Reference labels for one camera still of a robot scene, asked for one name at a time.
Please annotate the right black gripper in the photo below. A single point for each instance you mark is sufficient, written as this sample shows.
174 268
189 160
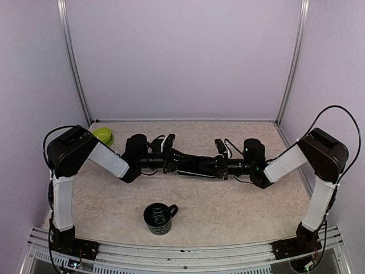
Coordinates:
224 168

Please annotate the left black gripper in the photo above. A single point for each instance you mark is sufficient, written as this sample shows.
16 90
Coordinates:
166 164

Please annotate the black phone case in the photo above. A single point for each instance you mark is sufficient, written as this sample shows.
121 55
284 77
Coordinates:
192 170

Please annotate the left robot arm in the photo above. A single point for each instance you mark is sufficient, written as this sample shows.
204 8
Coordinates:
66 154

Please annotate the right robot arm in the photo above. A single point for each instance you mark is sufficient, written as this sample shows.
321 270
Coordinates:
326 155

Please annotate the black mug green print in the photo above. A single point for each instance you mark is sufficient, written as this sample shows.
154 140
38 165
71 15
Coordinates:
158 217

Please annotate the green plastic bowl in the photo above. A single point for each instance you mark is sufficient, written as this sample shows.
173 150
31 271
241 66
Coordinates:
104 134

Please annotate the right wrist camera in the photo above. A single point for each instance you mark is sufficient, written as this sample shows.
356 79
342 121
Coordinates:
223 149

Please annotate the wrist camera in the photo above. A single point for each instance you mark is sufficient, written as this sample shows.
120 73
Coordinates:
223 149
167 143

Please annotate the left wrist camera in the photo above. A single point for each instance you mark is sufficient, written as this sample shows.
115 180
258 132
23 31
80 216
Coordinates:
167 143

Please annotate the front aluminium rail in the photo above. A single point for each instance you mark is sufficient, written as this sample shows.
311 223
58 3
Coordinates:
259 257

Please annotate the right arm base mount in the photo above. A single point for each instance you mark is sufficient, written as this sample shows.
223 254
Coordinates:
305 241

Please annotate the right aluminium frame post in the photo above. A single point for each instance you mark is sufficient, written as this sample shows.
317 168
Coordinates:
294 61

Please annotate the aluminium frame post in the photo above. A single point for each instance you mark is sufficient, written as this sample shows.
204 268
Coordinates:
294 61
66 30

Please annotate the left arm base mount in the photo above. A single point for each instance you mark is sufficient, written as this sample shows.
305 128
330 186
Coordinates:
67 243

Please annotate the left aluminium frame post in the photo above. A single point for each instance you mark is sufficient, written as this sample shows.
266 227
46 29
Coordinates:
66 30

